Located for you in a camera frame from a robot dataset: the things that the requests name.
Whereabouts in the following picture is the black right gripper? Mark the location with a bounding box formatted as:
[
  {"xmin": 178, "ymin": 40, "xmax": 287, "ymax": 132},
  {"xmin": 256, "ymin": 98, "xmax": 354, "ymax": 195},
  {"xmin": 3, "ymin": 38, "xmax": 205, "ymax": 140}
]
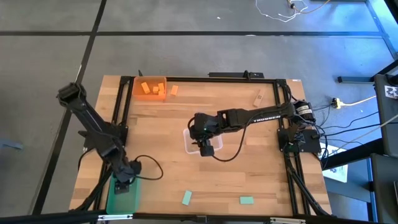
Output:
[{"xmin": 188, "ymin": 114, "xmax": 223, "ymax": 157}]

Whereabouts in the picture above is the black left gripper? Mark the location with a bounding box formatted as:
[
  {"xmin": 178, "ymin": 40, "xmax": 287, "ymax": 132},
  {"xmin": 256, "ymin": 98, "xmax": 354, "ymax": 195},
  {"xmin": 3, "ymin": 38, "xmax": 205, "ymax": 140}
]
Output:
[{"xmin": 113, "ymin": 160, "xmax": 142, "ymax": 195}]

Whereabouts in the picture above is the long natural wood block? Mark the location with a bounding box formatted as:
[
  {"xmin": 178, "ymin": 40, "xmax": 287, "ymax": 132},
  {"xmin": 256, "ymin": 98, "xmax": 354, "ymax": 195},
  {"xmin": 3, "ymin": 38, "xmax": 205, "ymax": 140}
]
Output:
[{"xmin": 252, "ymin": 89, "xmax": 267, "ymax": 108}]

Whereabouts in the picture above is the teal plastic bin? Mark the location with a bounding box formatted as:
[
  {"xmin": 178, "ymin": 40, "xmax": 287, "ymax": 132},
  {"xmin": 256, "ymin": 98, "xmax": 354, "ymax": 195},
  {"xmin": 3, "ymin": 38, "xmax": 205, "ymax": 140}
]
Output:
[{"xmin": 106, "ymin": 174, "xmax": 142, "ymax": 215}]

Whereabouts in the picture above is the clear plastic bin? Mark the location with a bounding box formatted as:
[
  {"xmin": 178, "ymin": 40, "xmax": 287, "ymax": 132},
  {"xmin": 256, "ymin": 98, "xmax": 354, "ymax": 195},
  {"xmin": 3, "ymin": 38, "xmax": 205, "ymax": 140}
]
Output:
[{"xmin": 183, "ymin": 127, "xmax": 224, "ymax": 155}]

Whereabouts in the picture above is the silver aluminium bar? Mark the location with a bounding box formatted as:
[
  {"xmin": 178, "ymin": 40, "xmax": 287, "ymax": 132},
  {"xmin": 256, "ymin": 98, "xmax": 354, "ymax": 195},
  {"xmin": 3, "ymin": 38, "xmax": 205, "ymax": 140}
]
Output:
[
  {"xmin": 98, "ymin": 213, "xmax": 134, "ymax": 222},
  {"xmin": 269, "ymin": 217, "xmax": 307, "ymax": 224}
]

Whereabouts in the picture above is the orange plastic bin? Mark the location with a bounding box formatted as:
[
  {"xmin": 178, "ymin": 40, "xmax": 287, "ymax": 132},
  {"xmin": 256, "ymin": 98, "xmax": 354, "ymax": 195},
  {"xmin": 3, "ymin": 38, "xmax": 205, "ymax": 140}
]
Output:
[{"xmin": 132, "ymin": 75, "xmax": 167, "ymax": 101}]

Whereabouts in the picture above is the grey floor scrap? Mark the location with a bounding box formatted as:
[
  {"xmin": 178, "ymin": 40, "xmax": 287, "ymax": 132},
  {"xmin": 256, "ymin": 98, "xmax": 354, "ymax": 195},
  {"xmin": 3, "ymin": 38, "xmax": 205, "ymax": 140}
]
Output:
[{"xmin": 0, "ymin": 138, "xmax": 24, "ymax": 151}]

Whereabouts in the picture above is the white paper sheet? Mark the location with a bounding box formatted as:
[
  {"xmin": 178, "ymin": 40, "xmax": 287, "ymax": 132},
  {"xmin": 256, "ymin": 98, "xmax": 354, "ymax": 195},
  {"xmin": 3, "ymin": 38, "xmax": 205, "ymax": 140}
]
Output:
[{"xmin": 323, "ymin": 142, "xmax": 349, "ymax": 184}]

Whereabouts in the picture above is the black diagonal beam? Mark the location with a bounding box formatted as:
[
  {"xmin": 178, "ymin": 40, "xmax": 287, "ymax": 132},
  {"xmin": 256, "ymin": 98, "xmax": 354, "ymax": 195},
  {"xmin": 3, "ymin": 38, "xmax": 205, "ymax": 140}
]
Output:
[{"xmin": 320, "ymin": 138, "xmax": 383, "ymax": 170}]

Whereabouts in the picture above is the black stand foot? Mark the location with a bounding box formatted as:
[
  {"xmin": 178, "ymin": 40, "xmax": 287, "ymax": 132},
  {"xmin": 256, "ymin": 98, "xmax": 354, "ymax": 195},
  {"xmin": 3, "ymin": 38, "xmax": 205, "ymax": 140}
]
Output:
[{"xmin": 337, "ymin": 58, "xmax": 398, "ymax": 84}]

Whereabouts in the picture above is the grey panel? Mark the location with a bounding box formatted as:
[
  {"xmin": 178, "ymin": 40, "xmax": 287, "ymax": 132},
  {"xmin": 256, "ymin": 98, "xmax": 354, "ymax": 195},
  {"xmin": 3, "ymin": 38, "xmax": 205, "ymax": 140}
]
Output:
[{"xmin": 369, "ymin": 154, "xmax": 398, "ymax": 224}]

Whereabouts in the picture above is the grey cabinet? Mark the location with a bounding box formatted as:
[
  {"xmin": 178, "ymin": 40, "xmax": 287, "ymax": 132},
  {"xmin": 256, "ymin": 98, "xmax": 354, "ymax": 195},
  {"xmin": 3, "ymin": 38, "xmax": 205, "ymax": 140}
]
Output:
[{"xmin": 373, "ymin": 73, "xmax": 398, "ymax": 158}]

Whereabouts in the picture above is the black white fiducial tag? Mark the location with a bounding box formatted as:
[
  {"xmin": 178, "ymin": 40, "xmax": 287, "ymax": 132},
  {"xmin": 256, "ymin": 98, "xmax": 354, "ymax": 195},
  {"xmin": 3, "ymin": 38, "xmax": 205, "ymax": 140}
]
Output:
[{"xmin": 384, "ymin": 85, "xmax": 398, "ymax": 100}]

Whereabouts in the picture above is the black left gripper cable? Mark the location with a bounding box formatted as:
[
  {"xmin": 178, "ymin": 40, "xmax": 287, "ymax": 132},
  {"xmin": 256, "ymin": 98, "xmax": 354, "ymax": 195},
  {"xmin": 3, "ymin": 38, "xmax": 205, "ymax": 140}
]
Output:
[{"xmin": 133, "ymin": 154, "xmax": 164, "ymax": 181}]

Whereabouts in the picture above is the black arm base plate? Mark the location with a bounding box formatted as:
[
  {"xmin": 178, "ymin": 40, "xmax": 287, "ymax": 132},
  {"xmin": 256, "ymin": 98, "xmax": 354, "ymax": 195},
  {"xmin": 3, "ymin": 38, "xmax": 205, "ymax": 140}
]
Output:
[
  {"xmin": 277, "ymin": 127, "xmax": 322, "ymax": 154},
  {"xmin": 78, "ymin": 124, "xmax": 129, "ymax": 149}
]

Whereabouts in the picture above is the black aluminium rig frame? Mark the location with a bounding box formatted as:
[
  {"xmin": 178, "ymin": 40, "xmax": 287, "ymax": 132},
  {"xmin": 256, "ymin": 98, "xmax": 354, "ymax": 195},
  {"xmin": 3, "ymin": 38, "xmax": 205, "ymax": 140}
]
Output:
[{"xmin": 70, "ymin": 75, "xmax": 332, "ymax": 217}]

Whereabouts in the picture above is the black edge bracket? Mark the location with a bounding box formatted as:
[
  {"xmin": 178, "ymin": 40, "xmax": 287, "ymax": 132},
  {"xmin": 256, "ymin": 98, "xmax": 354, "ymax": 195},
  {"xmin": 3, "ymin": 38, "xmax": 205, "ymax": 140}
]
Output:
[{"xmin": 208, "ymin": 71, "xmax": 265, "ymax": 79}]

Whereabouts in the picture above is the yellow extension cord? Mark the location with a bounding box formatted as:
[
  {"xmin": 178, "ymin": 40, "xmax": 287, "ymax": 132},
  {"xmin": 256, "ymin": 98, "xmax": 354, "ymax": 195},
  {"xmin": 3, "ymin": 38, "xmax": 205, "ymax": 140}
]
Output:
[{"xmin": 331, "ymin": 95, "xmax": 377, "ymax": 109}]

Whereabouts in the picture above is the white floor cable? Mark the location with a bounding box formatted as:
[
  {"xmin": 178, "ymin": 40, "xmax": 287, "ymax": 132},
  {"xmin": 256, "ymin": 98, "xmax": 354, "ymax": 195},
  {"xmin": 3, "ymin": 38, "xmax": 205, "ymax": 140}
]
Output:
[{"xmin": 255, "ymin": 0, "xmax": 309, "ymax": 23}]

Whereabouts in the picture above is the blue frame rail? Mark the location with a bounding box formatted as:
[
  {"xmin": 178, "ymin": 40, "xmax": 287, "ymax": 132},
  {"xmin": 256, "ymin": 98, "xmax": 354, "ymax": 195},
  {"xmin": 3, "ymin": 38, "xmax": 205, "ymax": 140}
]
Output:
[{"xmin": 365, "ymin": 0, "xmax": 398, "ymax": 60}]

